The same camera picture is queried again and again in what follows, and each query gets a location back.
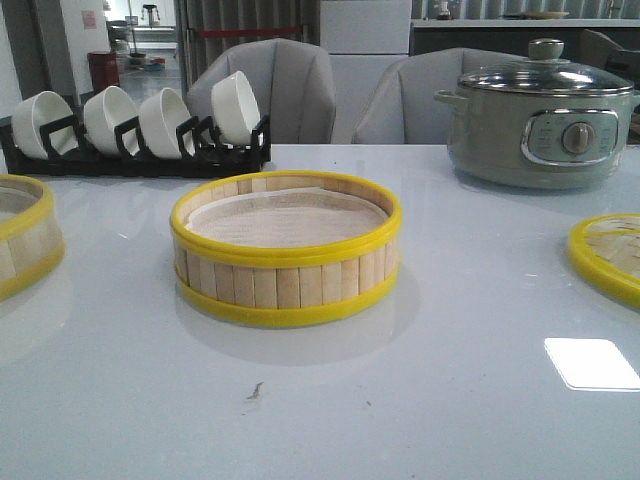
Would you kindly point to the woven bamboo steamer lid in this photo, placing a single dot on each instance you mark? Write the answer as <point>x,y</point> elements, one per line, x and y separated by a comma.
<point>604,251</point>

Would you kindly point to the bamboo steamer basket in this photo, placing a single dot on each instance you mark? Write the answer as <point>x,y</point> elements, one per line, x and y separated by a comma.
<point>286,287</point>
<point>32,243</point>

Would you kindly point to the white steamer liner cloth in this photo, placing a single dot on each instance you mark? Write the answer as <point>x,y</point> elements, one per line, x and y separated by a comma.
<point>291,218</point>

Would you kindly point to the white bowl rightmost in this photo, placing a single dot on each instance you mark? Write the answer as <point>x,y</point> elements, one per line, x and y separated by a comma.
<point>235,108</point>

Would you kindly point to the white bowl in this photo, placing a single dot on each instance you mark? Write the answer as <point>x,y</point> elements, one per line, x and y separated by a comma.
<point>159,117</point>
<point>235,108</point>
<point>102,113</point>
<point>30,115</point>

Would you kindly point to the grey chair right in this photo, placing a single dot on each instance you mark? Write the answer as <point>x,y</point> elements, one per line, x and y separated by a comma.
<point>402,109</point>

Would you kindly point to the grey chair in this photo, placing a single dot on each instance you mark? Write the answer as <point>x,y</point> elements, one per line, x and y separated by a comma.
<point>402,109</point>
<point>293,84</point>

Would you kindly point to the grey chair left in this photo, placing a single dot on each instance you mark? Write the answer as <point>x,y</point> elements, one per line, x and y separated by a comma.
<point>293,84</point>

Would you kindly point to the white cabinet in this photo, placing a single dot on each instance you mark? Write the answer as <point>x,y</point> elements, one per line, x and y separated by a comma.
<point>362,38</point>

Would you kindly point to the green electric cooking pot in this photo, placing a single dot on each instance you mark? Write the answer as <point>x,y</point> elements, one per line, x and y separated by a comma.
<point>537,141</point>

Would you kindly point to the red bin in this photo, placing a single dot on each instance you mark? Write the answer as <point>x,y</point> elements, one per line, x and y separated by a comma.
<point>103,70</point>

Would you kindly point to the glass pot lid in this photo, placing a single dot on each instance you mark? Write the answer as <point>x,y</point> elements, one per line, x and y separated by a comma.
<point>545,72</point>

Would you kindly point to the black dish rack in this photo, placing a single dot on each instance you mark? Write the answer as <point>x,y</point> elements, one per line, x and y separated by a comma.
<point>202,154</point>

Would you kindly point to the white bowl far left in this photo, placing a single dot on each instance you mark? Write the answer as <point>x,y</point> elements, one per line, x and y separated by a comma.
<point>30,115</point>

